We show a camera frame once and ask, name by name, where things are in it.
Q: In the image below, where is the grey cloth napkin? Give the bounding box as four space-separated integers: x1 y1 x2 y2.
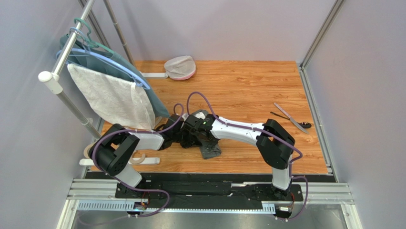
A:
190 109 223 160

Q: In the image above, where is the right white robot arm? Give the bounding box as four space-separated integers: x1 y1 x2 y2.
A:
180 114 295 191

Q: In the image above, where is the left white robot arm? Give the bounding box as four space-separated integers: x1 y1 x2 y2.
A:
86 114 184 187

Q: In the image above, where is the white towel on hanger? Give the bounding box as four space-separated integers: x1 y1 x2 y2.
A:
67 63 161 130

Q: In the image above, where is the white mesh cap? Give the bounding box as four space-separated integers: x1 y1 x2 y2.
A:
164 55 196 80

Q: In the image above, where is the beige wooden hanger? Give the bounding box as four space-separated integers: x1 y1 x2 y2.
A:
83 143 147 165

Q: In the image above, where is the white clothes rack base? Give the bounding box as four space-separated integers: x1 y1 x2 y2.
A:
79 157 160 167

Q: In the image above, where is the teal shirt on hanger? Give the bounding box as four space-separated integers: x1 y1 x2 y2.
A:
68 41 170 117

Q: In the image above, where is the green hanger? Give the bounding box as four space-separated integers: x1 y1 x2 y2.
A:
73 17 115 54

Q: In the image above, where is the metal clothes rack pole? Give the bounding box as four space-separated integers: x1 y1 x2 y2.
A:
38 0 112 140

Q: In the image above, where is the light blue hanger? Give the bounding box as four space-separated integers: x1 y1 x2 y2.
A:
65 27 152 91

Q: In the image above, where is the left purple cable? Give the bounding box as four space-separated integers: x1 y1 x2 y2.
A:
76 103 185 223

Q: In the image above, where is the black mounting rail plate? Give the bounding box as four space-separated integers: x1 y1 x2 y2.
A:
85 171 337 210

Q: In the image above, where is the aluminium frame rail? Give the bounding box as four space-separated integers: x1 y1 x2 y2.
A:
58 172 362 229

